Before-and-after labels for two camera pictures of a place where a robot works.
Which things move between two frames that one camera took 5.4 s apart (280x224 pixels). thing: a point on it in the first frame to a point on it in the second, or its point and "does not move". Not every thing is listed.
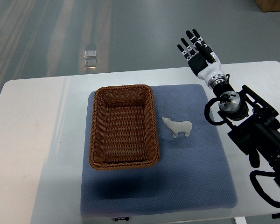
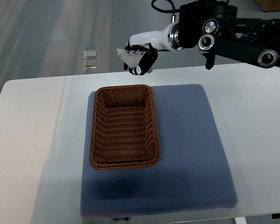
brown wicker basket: [123, 133] does not move
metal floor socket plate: [89, 54] does not move
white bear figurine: [177, 127] to [130, 58]
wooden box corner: [272, 5] does not move
